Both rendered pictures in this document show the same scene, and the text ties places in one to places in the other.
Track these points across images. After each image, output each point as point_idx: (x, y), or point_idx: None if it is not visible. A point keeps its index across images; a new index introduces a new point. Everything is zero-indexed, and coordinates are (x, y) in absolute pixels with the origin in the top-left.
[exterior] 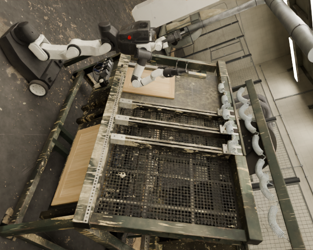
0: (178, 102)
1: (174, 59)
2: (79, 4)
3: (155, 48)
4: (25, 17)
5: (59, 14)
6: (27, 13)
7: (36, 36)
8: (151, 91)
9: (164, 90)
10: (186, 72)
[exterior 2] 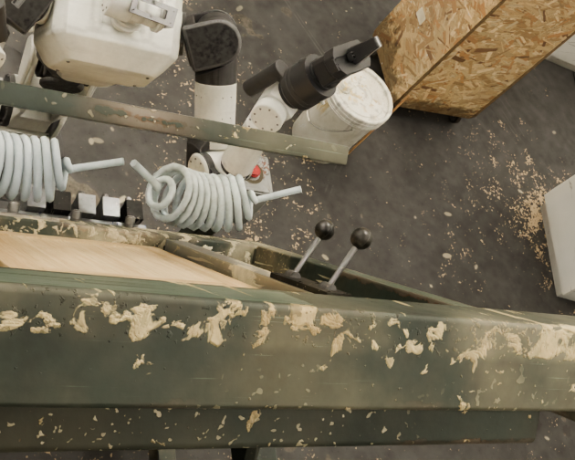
0: None
1: (381, 286)
2: (420, 269)
3: (101, 5)
4: (120, 136)
5: (283, 221)
6: (141, 136)
7: None
8: (22, 252)
9: (62, 266)
10: (316, 289)
